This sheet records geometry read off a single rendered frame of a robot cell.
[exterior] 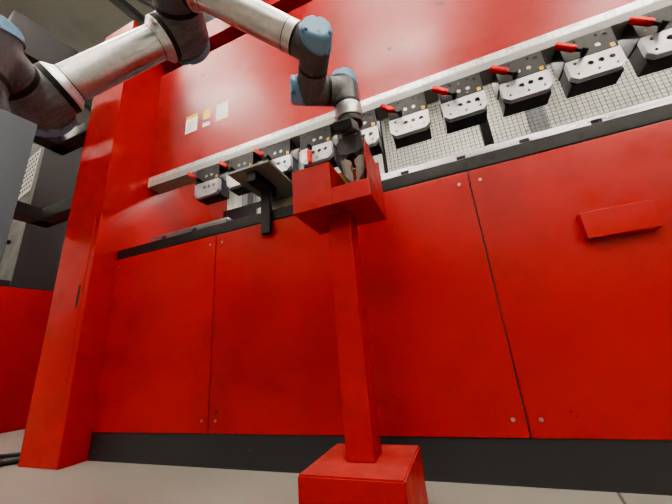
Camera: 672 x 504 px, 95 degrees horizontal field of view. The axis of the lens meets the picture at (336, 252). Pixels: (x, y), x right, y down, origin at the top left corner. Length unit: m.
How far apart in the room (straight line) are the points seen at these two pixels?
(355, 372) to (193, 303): 0.83
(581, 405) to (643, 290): 0.31
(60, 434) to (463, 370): 1.47
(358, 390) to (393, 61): 1.29
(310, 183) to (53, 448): 1.41
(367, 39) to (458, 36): 0.40
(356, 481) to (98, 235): 1.51
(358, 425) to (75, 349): 1.28
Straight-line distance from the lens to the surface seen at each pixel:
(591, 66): 1.43
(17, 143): 0.80
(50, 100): 1.01
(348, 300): 0.71
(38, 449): 1.82
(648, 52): 1.48
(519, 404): 0.95
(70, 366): 1.71
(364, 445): 0.72
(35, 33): 2.31
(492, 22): 1.58
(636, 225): 1.04
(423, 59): 1.52
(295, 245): 1.12
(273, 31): 0.89
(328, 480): 0.68
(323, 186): 0.76
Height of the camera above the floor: 0.33
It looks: 18 degrees up
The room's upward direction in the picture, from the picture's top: 5 degrees counter-clockwise
